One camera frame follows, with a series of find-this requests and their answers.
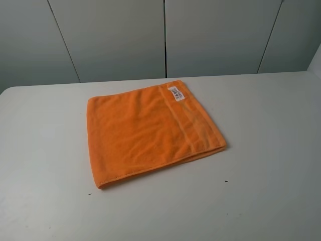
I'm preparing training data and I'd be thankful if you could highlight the orange terry towel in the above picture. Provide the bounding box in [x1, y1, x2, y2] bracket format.
[87, 80, 227, 189]

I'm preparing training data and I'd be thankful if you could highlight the white towel label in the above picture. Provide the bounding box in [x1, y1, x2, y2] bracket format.
[168, 86, 185, 101]

